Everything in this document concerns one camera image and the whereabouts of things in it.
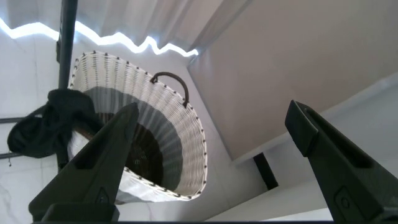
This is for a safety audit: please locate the black clothes rack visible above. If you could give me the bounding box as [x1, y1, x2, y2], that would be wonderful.
[0, 0, 78, 172]

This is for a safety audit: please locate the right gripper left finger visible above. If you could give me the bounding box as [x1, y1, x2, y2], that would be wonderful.
[27, 102, 140, 222]

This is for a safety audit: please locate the black garment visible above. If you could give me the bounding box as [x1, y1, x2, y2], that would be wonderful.
[6, 88, 105, 170]

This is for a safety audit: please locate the white laundry basket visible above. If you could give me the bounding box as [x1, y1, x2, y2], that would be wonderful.
[67, 50, 208, 203]

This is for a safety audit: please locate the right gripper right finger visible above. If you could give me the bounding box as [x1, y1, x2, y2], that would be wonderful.
[284, 99, 398, 222]

